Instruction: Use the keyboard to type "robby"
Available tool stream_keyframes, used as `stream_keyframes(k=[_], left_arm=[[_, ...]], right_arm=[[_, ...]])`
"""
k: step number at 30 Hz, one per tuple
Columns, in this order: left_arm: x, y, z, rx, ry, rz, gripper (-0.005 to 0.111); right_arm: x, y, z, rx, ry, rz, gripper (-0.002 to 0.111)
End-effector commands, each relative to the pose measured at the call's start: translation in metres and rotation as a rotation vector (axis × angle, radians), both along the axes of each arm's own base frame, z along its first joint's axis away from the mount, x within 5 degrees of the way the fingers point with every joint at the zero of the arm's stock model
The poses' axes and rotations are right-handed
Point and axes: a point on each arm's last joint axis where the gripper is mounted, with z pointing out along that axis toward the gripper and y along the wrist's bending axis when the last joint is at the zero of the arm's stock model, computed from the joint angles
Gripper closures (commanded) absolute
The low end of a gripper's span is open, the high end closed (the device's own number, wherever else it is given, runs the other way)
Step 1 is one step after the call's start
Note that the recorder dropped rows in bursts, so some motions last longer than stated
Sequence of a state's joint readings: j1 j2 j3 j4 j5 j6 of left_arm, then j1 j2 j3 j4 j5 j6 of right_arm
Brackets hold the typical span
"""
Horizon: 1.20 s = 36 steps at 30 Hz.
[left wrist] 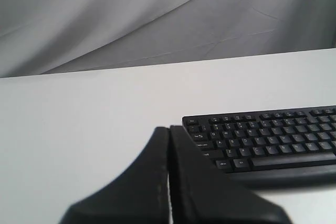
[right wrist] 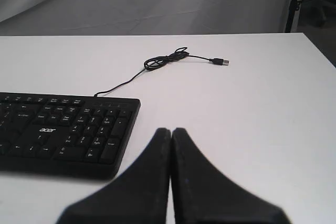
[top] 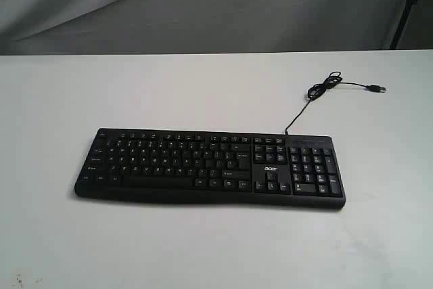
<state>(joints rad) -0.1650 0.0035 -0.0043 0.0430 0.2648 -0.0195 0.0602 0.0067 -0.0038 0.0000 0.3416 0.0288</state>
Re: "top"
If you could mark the black Acer keyboard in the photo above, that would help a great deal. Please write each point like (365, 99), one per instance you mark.
(203, 167)

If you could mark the grey backdrop cloth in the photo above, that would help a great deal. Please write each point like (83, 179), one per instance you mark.
(60, 27)

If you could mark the black tripod stand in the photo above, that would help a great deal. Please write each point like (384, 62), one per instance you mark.
(400, 28)

